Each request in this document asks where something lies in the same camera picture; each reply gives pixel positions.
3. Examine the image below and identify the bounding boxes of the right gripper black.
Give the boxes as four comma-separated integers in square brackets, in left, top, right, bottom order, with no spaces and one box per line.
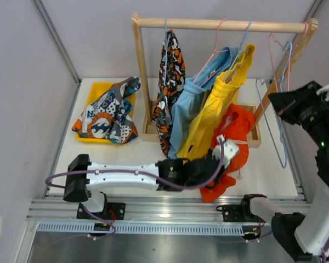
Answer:
[269,79,329,146]

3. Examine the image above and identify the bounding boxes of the orange red shorts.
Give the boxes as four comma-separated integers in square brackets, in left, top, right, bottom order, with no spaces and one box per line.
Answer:
[200,104,255,203]

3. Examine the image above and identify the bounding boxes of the pink wire hanger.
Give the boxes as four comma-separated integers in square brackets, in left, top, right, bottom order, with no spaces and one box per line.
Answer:
[268,33,300,92]
[193,18,227,85]

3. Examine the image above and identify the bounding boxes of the blue patterned print shorts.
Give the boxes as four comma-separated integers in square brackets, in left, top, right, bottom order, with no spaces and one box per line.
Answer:
[72,76,142,145]

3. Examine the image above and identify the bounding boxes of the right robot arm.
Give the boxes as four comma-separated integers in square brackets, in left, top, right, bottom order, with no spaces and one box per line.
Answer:
[239,81,329,262]

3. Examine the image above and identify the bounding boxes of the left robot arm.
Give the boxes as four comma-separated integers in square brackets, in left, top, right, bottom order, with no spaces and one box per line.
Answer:
[63,154,231,203]

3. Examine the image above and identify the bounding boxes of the yellow shorts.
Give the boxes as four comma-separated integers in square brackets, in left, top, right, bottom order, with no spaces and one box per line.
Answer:
[177,44,256,159]

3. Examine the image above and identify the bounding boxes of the light blue shorts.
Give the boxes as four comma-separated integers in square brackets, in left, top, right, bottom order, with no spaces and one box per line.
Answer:
[168,47,238,159]

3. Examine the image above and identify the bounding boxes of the black orange camouflage shorts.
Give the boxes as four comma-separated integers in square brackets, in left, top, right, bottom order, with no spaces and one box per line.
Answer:
[151,30,186,157]

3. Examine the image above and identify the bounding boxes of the wooden clothes rack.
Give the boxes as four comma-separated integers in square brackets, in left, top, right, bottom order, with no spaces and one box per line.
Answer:
[132,13,319,148]

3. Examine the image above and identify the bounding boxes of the yellow plastic tray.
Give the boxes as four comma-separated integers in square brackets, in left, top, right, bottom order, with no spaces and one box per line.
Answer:
[75,81,138,145]

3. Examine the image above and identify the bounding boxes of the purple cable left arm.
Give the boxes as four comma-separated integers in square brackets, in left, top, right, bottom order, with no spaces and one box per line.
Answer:
[45,138,226,191]

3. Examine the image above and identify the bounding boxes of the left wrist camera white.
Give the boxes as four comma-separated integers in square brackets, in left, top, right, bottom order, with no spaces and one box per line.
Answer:
[212,135,240,168]

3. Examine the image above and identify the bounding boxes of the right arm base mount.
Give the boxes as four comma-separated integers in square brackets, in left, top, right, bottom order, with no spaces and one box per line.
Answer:
[216,201,262,223]

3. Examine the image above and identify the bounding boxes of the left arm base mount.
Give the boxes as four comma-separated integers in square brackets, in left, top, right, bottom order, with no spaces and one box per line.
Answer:
[76,202,126,220]

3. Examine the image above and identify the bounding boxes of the pink wire hanger on rack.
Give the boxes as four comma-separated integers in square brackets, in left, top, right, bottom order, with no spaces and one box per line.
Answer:
[193,18,227,85]

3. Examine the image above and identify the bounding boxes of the blue wire hanger far left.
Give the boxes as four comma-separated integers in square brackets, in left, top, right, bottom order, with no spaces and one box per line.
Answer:
[163,17,169,86]

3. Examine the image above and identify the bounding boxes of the aluminium mounting rail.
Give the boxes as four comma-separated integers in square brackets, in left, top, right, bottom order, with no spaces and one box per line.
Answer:
[26,196,305,221]

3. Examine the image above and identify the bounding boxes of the slotted cable duct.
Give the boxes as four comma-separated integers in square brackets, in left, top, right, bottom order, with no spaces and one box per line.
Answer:
[37,221,245,236]

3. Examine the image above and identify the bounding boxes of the aluminium frame post left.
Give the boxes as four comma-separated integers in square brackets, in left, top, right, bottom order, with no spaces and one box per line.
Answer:
[30,0,82,86]

